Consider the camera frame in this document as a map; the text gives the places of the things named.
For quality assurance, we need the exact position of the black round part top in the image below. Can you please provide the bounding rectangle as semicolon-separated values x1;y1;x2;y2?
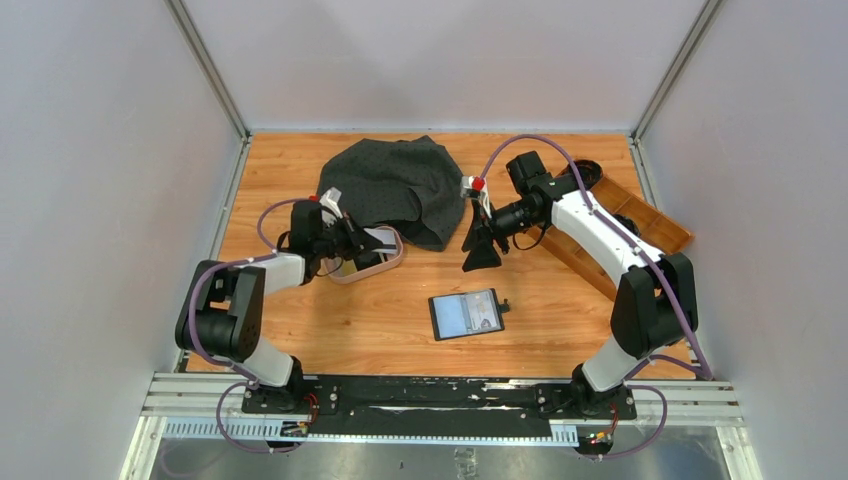
575;159;604;190

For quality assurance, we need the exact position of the aluminium frame rail front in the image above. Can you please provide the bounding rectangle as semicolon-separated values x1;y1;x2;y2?
142;373;744;447

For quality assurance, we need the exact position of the black round part right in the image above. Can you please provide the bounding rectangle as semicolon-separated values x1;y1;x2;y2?
613;214;641;237

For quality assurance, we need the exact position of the white black credit card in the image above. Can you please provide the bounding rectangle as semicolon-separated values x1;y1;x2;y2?
464;290;502;333

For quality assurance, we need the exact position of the black round part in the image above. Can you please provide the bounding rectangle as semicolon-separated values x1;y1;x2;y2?
613;214;641;237
575;159;604;190

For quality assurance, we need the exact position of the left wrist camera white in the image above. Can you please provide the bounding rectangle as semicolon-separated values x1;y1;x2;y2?
319;187;343;225

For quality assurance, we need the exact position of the pink oval tray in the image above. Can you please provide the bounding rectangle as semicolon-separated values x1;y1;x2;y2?
322;225;405;285

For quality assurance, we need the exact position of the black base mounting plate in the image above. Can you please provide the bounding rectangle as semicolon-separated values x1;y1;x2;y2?
241;375;637;438

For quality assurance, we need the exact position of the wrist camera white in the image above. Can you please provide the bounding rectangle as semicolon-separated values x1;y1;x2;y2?
460;176;491;218
319;187;343;225

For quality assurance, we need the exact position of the orange compartment tray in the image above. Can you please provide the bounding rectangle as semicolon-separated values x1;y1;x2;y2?
540;176;694;300

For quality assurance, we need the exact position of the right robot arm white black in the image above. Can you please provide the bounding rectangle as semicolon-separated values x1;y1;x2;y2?
460;151;698;418

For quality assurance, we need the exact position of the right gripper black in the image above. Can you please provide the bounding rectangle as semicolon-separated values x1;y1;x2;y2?
462;199;544;273

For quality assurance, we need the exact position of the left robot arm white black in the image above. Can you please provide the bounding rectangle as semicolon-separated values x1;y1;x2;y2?
174;197;385;413

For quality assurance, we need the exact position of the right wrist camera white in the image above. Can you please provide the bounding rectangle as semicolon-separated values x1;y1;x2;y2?
460;176;491;218

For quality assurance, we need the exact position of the black leather card holder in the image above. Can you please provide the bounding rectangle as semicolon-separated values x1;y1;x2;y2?
428;288;511;341

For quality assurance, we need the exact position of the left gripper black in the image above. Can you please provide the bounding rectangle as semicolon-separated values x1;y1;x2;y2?
313;211;382;262

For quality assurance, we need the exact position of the dark grey dotted cloth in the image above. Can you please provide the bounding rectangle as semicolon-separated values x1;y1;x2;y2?
317;136;465;252

